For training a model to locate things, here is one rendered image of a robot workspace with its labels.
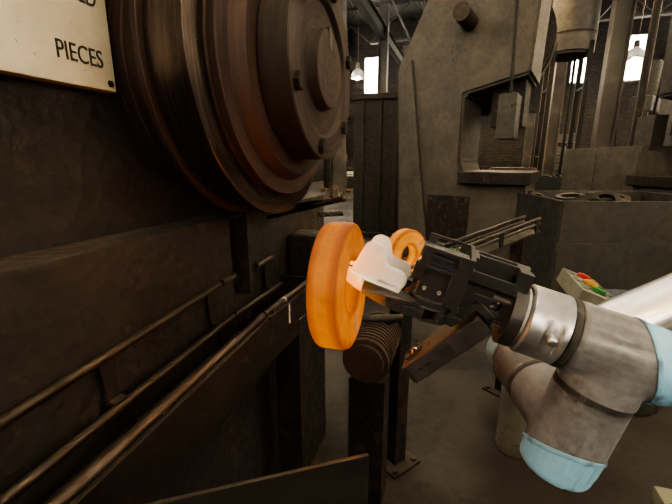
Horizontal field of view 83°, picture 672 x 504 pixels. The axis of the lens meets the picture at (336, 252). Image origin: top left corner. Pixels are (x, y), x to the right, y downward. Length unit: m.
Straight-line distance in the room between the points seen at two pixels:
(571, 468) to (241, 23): 0.62
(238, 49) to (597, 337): 0.51
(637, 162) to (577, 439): 3.99
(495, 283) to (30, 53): 0.54
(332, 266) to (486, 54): 3.02
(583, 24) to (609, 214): 7.04
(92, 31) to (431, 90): 2.98
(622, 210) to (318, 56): 2.39
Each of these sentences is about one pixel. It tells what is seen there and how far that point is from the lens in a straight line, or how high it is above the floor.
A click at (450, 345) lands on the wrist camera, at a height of 0.78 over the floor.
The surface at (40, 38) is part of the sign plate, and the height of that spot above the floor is 1.10.
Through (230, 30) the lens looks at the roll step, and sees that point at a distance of 0.56.
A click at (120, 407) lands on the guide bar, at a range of 0.56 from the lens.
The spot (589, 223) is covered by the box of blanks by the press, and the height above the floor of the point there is 0.61.
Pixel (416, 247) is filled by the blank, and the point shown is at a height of 0.73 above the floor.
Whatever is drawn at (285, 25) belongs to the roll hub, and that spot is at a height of 1.14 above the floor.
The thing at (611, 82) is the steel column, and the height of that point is 2.43.
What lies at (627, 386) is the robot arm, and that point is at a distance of 0.46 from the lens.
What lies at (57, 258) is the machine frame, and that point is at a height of 0.87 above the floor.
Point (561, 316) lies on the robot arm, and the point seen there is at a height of 0.83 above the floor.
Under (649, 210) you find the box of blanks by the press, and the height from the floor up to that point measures 0.69.
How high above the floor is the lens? 0.97
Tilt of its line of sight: 14 degrees down
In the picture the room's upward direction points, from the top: straight up
